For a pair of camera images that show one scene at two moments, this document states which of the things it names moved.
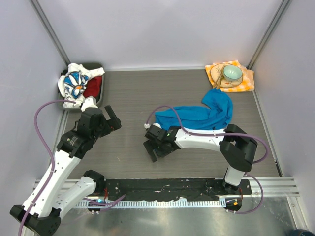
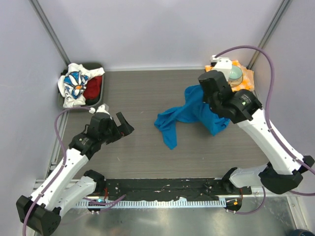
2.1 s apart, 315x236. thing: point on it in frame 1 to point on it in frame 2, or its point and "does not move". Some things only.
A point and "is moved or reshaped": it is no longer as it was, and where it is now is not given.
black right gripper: [151, 145] to [226, 81]
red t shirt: [93, 87] does not move
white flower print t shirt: [72, 84] does not move
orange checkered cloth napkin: [247, 84] does not move
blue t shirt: [218, 115] is moved or reshaped
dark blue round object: [302, 232] does not move
